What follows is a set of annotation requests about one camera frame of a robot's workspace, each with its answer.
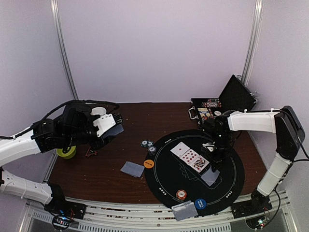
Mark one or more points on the face-up ace card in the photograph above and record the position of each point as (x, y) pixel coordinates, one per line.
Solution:
(180, 149)

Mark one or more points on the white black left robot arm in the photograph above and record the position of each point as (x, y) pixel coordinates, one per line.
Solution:
(73, 123)

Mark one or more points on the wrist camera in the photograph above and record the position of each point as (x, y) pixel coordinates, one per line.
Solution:
(209, 146)
(106, 122)

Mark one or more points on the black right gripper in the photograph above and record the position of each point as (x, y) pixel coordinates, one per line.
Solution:
(217, 157)

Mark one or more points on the purple poker chip stack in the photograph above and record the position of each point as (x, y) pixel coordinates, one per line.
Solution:
(151, 150)

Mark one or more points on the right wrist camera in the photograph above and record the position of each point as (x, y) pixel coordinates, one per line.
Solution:
(209, 146)

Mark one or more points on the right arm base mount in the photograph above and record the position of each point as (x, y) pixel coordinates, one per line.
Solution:
(250, 207)

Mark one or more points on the round black poker mat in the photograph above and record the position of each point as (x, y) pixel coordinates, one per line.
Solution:
(171, 174)

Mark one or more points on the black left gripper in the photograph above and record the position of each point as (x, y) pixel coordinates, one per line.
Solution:
(101, 142)

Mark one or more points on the aluminium corner post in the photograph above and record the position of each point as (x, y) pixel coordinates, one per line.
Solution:
(63, 52)
(253, 41)

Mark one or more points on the poker chip row in case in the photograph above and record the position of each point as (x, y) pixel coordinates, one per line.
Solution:
(211, 105)

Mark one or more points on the right aluminium corner post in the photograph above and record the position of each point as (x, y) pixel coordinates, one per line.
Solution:
(253, 41)

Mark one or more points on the lime green bowl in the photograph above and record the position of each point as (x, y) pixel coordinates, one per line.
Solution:
(67, 155)

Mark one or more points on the grey playing card deck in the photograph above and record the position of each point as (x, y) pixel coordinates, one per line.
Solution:
(114, 131)

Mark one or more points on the black poker chip case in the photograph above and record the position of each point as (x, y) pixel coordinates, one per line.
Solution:
(234, 96)

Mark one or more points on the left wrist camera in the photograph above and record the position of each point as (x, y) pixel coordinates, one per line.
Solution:
(106, 122)

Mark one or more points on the dealt card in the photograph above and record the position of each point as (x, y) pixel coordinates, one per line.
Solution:
(186, 213)

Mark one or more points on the face-up ten diamonds card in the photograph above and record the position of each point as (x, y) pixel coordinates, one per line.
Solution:
(189, 156)

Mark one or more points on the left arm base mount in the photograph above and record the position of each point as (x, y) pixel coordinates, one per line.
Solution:
(62, 207)

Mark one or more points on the blue small blind button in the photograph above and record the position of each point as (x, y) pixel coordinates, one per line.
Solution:
(200, 204)

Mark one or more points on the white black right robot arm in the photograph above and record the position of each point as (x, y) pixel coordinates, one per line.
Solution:
(279, 128)

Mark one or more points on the orange white ceramic bowl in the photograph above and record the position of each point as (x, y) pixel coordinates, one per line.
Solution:
(98, 111)

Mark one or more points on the face-up king card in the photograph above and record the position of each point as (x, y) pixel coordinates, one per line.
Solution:
(199, 164)

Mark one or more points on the left aluminium corner post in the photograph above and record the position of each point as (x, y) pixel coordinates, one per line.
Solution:
(63, 52)

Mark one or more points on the white dealer button in case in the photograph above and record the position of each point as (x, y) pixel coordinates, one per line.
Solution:
(217, 113)

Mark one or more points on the orange big blind button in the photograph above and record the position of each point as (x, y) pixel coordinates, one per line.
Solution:
(148, 163)

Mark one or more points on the blue playing card box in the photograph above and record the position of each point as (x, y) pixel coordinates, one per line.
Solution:
(204, 112)

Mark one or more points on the orange poker chip stack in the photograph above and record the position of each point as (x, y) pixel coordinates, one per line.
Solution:
(181, 194)

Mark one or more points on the black red triangle marker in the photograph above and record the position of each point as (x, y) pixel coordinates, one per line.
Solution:
(91, 152)

